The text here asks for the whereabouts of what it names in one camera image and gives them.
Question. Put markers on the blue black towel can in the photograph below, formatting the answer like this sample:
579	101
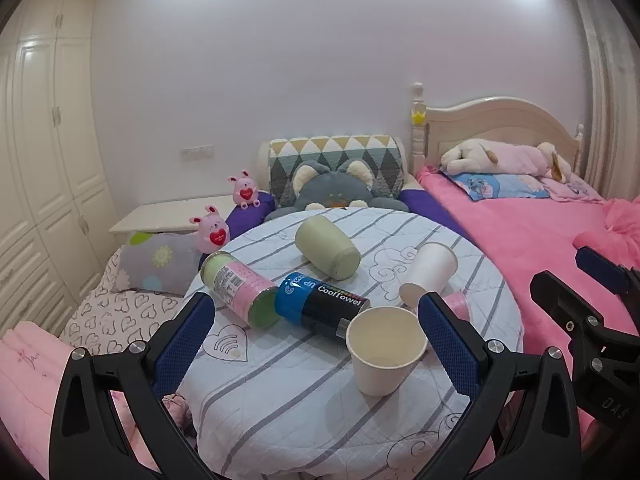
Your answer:
320	307

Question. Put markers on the pink white plush dog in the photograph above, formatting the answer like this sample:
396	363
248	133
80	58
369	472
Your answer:
478	156

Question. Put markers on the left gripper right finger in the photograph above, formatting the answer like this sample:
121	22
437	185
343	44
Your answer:
521	421

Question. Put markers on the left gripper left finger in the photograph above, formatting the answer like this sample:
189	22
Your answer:
87	439

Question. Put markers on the pink green canister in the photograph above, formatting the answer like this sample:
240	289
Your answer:
246	293

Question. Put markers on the pink bunny toy far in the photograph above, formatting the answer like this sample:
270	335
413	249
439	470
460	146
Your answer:
245	191

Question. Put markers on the grey cat plush cushion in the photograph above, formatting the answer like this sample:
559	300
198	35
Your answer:
317	187

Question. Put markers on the cream wardrobe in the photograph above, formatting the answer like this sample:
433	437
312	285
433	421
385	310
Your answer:
56	207

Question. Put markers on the light pink quilt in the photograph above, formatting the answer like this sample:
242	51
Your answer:
32	366

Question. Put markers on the triangle pattern pillow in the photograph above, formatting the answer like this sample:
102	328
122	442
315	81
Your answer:
383	154

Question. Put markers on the purple blanket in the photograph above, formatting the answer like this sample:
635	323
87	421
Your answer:
418	201

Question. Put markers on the pink bunny toy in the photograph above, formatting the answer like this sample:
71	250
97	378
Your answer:
245	191
213	231

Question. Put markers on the cream curtain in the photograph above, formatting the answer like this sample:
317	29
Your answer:
611	158

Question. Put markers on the wall socket panel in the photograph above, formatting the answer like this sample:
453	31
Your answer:
195	153

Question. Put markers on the heart pattern sheet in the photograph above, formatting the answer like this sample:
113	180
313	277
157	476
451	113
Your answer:
107	321

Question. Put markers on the cream wooden headboard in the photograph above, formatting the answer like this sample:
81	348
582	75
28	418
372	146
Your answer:
497	118

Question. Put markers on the grey flower cushion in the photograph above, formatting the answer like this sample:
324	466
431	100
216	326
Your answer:
165	263

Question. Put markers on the pink fleece blanket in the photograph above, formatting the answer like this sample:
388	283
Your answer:
524	236

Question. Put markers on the pink bunny toy near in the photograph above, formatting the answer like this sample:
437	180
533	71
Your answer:
213	231

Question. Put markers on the white nightstand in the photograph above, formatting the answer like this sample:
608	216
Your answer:
171	216

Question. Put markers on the light green cup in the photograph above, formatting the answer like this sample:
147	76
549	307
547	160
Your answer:
327	247

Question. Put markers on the white paper cup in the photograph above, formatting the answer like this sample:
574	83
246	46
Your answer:
384	342
430	271

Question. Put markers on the blue cartoon pillow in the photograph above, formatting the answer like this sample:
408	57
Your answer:
490	186

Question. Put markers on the striped white quilt cover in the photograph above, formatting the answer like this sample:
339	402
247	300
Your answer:
282	403

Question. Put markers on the pink paper cup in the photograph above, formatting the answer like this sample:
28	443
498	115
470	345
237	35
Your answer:
458	304

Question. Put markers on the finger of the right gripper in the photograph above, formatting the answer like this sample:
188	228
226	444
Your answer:
566	308
612	276

